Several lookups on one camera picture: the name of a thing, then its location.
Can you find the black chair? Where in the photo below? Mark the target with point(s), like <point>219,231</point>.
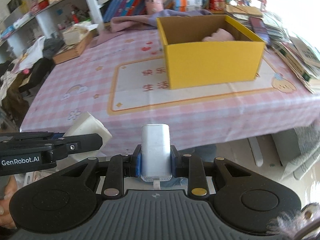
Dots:
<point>37,75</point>

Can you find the white bookshelf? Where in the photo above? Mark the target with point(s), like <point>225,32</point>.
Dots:
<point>93,7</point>

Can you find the black smartphone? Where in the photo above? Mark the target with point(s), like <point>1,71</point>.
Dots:
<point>260,30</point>

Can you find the red round jar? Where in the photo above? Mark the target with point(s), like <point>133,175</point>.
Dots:
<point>42,2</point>

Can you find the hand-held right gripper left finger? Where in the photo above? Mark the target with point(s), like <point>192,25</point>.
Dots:
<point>138,161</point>

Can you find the pink and purple blanket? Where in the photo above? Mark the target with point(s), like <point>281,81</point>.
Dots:
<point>130,22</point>

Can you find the pile of books and papers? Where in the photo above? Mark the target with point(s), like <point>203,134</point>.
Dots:
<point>300,55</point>

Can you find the grey patterned blanket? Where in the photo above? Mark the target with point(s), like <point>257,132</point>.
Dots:
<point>307,150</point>

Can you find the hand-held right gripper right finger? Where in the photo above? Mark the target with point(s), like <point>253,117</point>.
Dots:
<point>174,162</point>

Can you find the row of colourful books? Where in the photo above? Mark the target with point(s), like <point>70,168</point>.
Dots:
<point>122,2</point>

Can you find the white box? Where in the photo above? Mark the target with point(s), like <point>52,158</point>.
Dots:
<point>282,147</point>

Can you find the white tall power adapter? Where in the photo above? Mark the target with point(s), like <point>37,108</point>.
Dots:
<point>155,150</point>

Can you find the white printed shirt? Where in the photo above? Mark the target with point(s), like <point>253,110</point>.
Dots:
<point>32,52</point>

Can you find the stack of kraft envelopes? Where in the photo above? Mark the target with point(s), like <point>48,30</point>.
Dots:
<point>245,10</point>

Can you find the person's left hand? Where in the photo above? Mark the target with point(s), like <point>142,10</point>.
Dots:
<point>5,220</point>

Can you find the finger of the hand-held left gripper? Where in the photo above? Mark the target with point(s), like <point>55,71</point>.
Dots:
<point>30,136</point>
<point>80,143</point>

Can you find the pink checkered tablecloth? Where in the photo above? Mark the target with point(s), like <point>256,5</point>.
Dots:
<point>200,110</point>

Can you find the white table leg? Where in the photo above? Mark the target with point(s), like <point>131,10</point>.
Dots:
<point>256,152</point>

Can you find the pink plush pig toy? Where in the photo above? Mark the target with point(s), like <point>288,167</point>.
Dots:
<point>220,36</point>

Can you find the dark grey cloth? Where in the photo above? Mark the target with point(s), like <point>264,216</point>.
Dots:
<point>52,46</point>

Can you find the wooden tray with tissues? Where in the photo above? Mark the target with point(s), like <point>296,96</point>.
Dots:
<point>72,53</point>

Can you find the cream tissue box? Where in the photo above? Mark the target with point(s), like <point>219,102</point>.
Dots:
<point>72,36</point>

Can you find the orange and white carton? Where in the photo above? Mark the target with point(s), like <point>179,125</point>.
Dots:
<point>185,8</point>
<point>192,2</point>

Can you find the cream rectangular power adapter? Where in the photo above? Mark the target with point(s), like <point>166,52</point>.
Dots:
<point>90,126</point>

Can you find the yellow cardboard box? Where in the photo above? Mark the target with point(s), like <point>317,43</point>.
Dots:
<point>212,65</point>

